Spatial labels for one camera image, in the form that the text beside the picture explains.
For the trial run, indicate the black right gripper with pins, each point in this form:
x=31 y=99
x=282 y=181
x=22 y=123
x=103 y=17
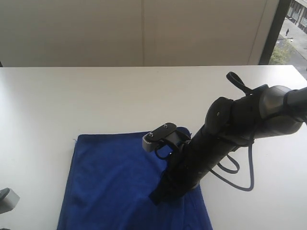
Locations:
x=200 y=155

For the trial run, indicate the blue towel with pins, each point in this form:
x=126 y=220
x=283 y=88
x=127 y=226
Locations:
x=108 y=187

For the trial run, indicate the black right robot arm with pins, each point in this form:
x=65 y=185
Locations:
x=229 y=125

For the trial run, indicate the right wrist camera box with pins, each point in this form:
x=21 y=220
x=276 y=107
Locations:
x=166 y=134

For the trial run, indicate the dark window frame post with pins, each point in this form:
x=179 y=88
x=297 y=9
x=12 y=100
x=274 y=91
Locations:
x=280 y=13

